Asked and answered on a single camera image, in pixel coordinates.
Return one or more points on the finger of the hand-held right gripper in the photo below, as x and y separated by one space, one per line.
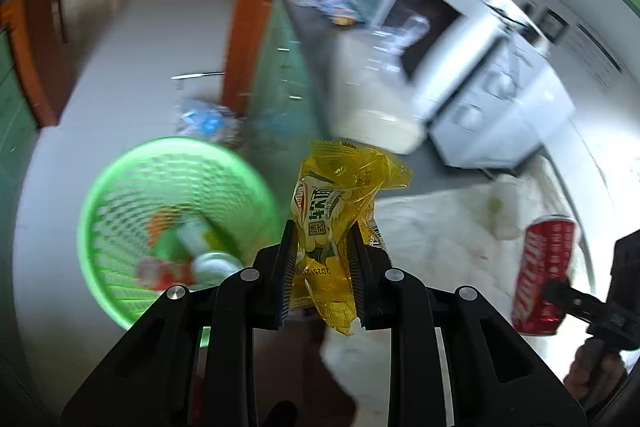
575 302

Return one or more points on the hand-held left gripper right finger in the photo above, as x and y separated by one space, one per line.
357 272

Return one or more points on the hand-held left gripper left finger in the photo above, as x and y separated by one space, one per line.
285 272

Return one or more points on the red soda can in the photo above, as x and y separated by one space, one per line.
542 257

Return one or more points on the white plastic lid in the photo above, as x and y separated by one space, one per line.
217 266

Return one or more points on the yellow snack wrapper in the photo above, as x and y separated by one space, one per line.
325 187

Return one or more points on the green plastic mesh basket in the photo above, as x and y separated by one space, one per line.
125 187

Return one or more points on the person's right hand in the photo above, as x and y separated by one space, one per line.
592 372

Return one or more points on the white quilted cloth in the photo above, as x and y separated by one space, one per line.
440 232

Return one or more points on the white paper cup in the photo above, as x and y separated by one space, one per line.
505 212

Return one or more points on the clear bag of white noodles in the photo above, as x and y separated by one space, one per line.
380 127

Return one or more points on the crumpled plastic bag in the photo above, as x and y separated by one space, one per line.
210 122

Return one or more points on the green base cabinet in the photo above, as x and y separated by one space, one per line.
285 87

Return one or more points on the white microwave oven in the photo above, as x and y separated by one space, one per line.
500 107

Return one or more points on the thin white stick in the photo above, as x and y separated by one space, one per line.
197 75

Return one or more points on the green door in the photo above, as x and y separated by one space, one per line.
15 107

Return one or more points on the wall notice stickers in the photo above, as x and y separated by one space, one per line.
597 57

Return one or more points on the brown wooden door frame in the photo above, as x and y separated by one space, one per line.
250 17

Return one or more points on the wall socket with plug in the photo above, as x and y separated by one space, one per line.
555 26

